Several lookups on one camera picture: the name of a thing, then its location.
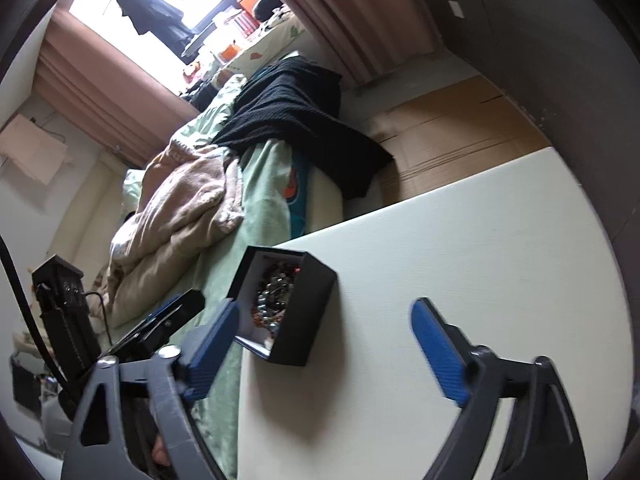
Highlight black cable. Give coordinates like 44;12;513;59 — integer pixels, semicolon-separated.
0;234;69;392

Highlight white printed pillow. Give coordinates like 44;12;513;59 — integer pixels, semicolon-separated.
215;5;309;82

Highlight white mattress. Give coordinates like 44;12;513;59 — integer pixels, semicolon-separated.
299;160;397;242

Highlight dark metallic bead necklace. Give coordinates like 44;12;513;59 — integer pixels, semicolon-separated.
256;265;298;323

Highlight pink curtain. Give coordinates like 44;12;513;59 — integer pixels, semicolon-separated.
255;0;452;87
37;7;202;169

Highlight dark brown wardrobe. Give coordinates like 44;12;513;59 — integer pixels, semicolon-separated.
425;0;640;242

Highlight black jewelry box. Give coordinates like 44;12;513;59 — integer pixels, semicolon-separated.
227;246;339;367

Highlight flat cardboard sheet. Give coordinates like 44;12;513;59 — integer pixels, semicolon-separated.
367;74;552;207

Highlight hanging dark clothes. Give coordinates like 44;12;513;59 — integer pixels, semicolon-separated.
115;0;197;54

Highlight pink fleece blanket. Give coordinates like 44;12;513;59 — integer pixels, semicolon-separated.
97;135;247;332

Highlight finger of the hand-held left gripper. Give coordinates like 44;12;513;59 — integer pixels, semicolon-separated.
107;289;207;361

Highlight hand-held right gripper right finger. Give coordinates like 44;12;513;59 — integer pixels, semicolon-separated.
410;297;592;480

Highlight black knitted cloth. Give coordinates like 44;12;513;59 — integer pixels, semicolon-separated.
212;55;396;201

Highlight brown carved bead bracelet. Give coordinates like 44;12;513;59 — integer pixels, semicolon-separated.
250;306;289;332

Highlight green bed sheet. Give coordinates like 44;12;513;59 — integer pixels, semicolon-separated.
122;72;311;480

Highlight teal printed bed cover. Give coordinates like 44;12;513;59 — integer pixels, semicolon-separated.
280;152;311;242

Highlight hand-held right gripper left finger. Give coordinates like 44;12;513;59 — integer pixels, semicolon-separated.
60;299;241;480

